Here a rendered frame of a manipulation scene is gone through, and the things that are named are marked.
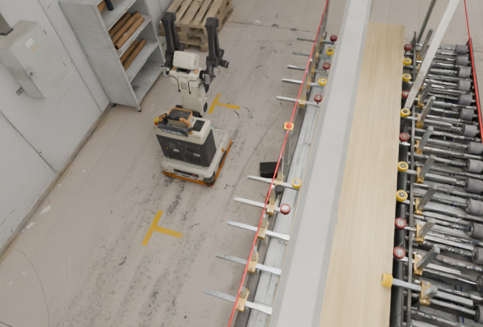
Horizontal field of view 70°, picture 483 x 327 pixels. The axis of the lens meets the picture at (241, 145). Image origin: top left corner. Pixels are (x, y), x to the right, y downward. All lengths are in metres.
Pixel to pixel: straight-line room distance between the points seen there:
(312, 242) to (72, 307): 3.14
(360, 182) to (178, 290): 1.92
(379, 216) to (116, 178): 2.90
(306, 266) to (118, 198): 3.40
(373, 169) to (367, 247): 0.67
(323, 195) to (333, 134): 0.22
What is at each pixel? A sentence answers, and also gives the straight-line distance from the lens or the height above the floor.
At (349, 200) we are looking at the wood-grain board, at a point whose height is 0.90.
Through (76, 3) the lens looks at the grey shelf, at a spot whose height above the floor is 1.54.
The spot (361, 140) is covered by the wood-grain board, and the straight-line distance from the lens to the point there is 3.16.
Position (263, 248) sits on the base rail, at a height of 0.70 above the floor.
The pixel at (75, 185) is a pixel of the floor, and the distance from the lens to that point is 4.46.
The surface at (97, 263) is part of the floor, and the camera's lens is 3.87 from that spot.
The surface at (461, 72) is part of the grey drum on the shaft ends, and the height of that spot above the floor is 0.84.
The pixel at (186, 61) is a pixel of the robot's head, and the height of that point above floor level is 1.34.
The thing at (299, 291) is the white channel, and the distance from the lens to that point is 0.86.
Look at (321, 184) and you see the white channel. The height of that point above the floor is 2.46.
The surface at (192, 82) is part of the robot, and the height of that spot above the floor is 1.17.
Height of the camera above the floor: 3.29
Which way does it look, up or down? 52 degrees down
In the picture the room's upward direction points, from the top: 6 degrees counter-clockwise
